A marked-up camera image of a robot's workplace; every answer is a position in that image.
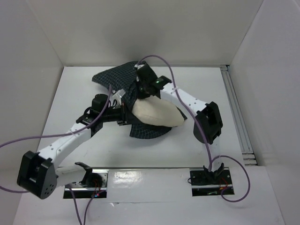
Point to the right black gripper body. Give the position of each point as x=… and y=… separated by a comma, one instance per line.
x=142, y=87

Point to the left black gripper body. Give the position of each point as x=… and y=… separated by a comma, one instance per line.
x=119, y=115

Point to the cream pillow with bear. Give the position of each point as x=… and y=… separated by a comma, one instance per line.
x=157, y=112

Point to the dark checked pillowcase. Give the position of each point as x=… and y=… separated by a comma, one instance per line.
x=124, y=77

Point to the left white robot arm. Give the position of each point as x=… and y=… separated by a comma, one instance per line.
x=40, y=172

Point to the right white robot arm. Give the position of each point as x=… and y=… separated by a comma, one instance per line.
x=207, y=119

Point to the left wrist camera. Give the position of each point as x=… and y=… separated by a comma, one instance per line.
x=118, y=93

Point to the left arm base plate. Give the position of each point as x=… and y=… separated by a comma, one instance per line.
x=95, y=186

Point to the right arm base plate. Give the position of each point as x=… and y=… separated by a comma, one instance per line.
x=201, y=185

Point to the aluminium rail frame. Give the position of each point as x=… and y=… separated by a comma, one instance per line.
x=244, y=140

